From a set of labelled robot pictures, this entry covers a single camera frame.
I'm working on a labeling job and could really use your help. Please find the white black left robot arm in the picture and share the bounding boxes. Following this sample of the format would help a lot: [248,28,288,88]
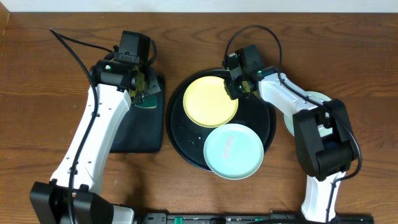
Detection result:
[30,59,164,223]

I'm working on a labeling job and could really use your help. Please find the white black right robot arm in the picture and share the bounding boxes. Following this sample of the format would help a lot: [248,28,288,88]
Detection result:
[225,67,362,223]

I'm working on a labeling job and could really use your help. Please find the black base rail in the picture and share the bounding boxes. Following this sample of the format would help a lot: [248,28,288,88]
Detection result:
[141,212,376,224]

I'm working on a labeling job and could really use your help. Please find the mint green plate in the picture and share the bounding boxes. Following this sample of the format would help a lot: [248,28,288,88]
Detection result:
[283,91,333,138]
[203,123,264,180]

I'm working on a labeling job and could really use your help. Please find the round black tray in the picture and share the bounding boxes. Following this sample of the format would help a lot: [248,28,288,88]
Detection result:
[165,69,277,171]

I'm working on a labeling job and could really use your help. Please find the yellow plate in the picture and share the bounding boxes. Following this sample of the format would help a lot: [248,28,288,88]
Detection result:
[183,76,239,128]

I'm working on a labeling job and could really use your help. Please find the green yellow sponge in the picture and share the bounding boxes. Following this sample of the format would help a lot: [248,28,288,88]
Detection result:
[134,95,157,109]

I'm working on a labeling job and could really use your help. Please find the rectangular black tray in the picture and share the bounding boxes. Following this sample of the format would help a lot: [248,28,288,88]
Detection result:
[110,77,165,154]

